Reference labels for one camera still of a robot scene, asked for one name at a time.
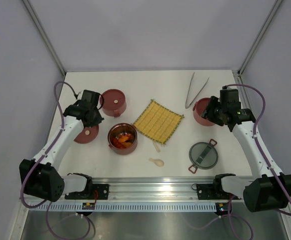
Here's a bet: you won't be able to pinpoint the metal tongs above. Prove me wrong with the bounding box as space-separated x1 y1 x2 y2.
184 72 210 109

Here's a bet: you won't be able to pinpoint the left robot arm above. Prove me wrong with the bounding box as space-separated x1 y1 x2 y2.
19 90 103 202

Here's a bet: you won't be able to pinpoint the red steel bowl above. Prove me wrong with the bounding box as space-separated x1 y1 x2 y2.
101 99 127 118
193 111 215 127
107 123 138 155

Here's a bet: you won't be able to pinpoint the aluminium rail frame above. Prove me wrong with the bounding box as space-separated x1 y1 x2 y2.
9 177 291 240

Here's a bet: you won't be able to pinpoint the purple cable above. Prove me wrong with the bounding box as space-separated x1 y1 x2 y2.
19 81 96 239
185 84 291 238

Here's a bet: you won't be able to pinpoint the white slotted cable duct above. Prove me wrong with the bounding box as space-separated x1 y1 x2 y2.
34 201 217 213

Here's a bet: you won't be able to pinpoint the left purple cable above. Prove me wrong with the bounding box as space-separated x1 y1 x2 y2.
19 81 96 239

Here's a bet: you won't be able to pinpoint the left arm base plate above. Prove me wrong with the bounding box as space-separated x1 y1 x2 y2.
64 183 110 201

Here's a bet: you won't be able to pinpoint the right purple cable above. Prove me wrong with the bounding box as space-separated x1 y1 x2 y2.
185 84 291 238

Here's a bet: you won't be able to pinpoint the beige spoon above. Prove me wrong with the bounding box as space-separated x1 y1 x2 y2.
149 158 165 167

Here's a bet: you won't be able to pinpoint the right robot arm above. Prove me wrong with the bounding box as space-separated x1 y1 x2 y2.
201 84 291 214

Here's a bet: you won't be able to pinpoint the bamboo woven tray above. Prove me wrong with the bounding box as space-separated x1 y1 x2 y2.
133 99 184 145

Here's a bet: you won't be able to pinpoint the red sausage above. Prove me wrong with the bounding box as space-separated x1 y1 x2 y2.
112 138 125 149

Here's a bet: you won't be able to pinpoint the fried chicken piece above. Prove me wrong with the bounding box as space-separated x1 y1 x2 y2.
121 141 133 148

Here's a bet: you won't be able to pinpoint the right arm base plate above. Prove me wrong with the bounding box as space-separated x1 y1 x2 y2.
191 183 232 201

